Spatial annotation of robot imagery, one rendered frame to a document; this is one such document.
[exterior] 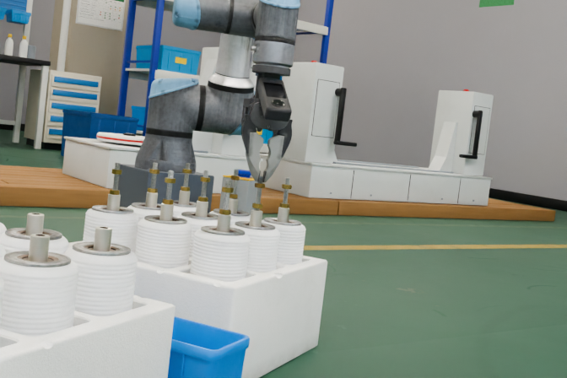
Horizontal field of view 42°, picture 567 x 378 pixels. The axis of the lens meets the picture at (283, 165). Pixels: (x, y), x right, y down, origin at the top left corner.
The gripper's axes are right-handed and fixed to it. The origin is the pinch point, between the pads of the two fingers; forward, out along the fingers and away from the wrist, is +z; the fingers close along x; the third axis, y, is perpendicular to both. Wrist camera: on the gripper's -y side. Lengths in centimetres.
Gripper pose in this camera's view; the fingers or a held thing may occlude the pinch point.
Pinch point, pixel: (261, 175)
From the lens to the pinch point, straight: 136.6
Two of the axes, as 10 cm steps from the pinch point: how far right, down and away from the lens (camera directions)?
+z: -1.2, 9.9, 0.6
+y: -2.6, -0.8, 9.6
